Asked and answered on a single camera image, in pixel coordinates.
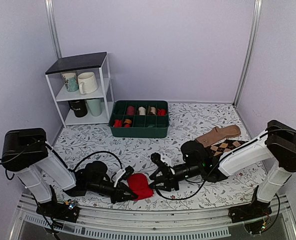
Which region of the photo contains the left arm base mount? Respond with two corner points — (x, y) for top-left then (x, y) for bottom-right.
(36, 185), (80, 223)

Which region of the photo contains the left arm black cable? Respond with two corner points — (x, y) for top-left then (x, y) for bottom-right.
(0, 139), (123, 181)

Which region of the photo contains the cream white mug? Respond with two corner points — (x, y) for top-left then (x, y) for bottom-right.
(77, 72), (98, 95)

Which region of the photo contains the red sock pair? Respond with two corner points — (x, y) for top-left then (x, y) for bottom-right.
(127, 173), (154, 201)

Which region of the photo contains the dark red rolled sock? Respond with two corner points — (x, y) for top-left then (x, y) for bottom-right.
(126, 105), (136, 116)

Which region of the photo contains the white shelf with black top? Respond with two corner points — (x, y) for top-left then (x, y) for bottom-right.
(45, 52), (114, 127)

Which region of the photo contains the aluminium corner post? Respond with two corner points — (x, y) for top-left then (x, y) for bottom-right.
(233, 0), (263, 108)
(44, 0), (62, 59)

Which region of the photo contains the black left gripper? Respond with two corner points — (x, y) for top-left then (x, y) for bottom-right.
(87, 180), (138, 205)

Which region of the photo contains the aluminium front rail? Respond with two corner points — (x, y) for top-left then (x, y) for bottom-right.
(9, 194), (296, 240)

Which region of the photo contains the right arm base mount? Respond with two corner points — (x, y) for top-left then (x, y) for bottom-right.
(228, 186), (281, 236)

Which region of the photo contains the right aluminium corner post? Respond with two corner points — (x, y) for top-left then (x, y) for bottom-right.
(233, 0), (263, 108)

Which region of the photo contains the floral patterned table mat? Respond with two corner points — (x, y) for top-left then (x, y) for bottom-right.
(54, 103), (266, 212)

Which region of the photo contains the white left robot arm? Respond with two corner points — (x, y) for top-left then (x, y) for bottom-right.
(0, 128), (138, 217)

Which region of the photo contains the red rolled sock front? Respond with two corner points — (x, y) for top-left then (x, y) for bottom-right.
(113, 119), (122, 128)

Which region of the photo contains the left aluminium corner post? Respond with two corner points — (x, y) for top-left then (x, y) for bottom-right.
(44, 0), (62, 59)

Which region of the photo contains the black mug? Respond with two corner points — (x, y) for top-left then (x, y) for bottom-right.
(68, 99), (88, 118)

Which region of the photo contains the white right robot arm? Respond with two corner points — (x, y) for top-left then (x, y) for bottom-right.
(149, 120), (296, 218)

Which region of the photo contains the green divided storage box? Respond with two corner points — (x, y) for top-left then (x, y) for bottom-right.
(109, 100), (169, 138)

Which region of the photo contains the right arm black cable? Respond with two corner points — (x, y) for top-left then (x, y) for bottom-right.
(154, 128), (296, 201)

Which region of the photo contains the brown beige rolled sock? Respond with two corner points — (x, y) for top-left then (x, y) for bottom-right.
(147, 106), (157, 116)

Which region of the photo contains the bright red rolled sock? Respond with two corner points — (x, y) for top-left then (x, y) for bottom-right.
(157, 108), (167, 116)

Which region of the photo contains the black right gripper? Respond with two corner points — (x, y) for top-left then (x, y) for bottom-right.
(149, 163), (203, 192)

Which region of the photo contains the white rolled sock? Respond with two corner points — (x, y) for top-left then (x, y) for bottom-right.
(138, 106), (146, 116)

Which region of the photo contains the mint green mug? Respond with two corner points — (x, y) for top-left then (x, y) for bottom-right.
(86, 98), (102, 117)

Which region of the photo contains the tan brown sock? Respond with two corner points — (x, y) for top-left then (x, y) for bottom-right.
(195, 124), (241, 148)

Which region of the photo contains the floral teal mug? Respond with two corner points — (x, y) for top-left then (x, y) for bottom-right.
(61, 71), (79, 93)

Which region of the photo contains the orange red rolled sock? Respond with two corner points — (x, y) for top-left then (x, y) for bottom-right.
(122, 118), (133, 128)

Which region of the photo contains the brown argyle sock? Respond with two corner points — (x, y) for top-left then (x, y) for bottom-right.
(206, 139), (247, 156)

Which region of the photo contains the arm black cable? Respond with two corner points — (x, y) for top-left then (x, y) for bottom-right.
(0, 139), (123, 181)
(154, 128), (296, 201)

